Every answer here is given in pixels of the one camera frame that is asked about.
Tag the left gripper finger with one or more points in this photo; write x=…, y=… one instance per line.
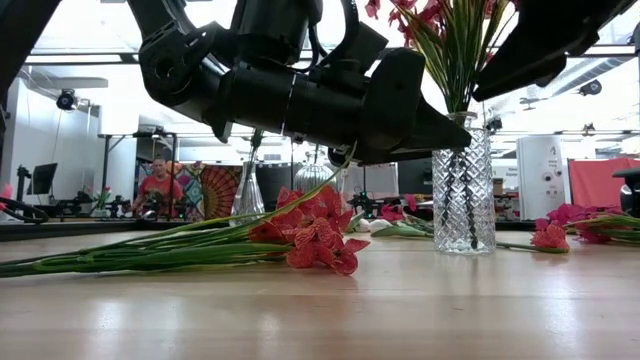
x=395, y=100
x=360, y=157

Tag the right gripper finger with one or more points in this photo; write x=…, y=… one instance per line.
x=540, y=60

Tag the slim conical glass vase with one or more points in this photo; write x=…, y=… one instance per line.
x=248, y=192

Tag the diamond cut glass vase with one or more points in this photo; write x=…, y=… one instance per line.
x=465, y=210

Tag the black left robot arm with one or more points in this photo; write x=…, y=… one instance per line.
x=175, y=65

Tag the black background robot arm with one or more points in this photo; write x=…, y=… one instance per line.
x=365, y=202
x=75, y=205

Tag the round ribbed glass vase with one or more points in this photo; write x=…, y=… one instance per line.
x=312, y=177

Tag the white pillar with controls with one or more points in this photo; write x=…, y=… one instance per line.
x=542, y=170

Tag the red partition panel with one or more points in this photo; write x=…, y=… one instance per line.
x=595, y=180

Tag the colourful patterned fabric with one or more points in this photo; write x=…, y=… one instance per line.
x=220, y=190

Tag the black background equipment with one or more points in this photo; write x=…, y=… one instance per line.
x=631, y=192

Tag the person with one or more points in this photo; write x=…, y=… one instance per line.
x=160, y=187

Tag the black overhead crossbar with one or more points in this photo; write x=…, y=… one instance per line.
x=127, y=58

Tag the small black monitor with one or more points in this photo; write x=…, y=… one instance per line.
x=44, y=178

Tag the black hanging camera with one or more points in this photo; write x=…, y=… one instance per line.
x=494, y=124
x=66, y=99
x=591, y=87

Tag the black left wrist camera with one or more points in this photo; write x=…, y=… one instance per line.
x=367, y=47

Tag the black metal table frame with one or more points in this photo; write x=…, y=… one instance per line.
x=100, y=230

